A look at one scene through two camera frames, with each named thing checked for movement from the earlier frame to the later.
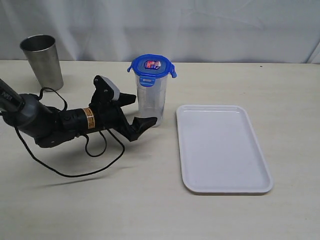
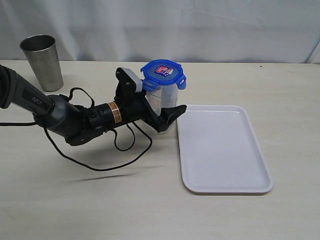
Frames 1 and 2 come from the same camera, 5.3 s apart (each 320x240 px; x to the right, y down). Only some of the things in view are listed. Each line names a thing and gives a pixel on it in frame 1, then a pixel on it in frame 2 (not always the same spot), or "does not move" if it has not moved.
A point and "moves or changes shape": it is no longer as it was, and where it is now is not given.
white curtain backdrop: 190,31 does not move
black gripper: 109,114 to 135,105
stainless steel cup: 42,52 does not move
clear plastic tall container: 151,100 moves or changes shape
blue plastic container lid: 149,66 moves or changes shape
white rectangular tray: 220,152 does not move
